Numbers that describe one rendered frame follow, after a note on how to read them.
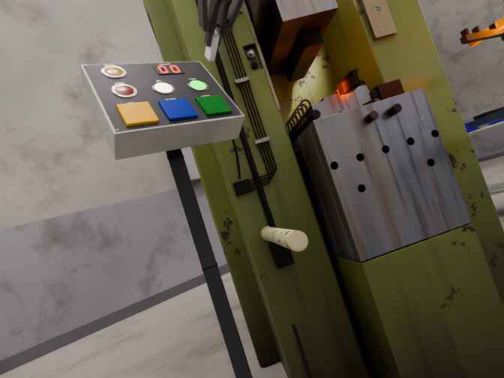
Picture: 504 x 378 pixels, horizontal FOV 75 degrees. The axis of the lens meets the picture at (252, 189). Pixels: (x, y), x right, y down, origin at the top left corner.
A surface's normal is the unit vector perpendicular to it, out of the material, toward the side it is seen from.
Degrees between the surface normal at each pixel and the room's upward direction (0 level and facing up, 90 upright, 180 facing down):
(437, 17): 90
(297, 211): 90
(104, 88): 60
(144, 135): 150
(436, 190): 90
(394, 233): 90
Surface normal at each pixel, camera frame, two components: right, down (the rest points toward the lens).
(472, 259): 0.10, -0.10
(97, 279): 0.56, -0.24
